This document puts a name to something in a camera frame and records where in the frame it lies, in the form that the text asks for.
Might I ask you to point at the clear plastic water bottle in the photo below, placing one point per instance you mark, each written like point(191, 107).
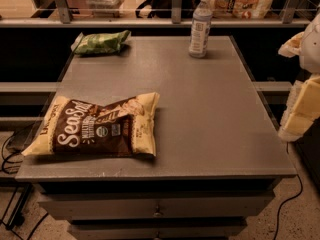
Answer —
point(200, 28)

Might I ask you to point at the grey table with drawers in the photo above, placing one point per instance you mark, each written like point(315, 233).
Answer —
point(218, 154)

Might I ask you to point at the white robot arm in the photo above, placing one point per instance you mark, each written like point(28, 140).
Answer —
point(310, 51)

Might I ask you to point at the brown sea salt chip bag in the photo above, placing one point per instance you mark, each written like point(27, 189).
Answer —
point(120, 129)

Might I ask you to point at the round drawer knob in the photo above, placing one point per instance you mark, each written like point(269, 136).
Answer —
point(157, 212)

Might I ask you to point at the metal shelf rail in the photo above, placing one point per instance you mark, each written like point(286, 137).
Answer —
point(76, 14)

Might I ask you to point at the colourful snack bag on shelf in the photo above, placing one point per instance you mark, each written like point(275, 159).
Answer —
point(243, 9)

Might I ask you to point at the green jalapeno chip bag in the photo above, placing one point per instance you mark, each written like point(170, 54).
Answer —
point(101, 43)

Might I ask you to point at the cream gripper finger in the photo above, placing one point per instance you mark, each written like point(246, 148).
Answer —
point(302, 109)
point(292, 47)

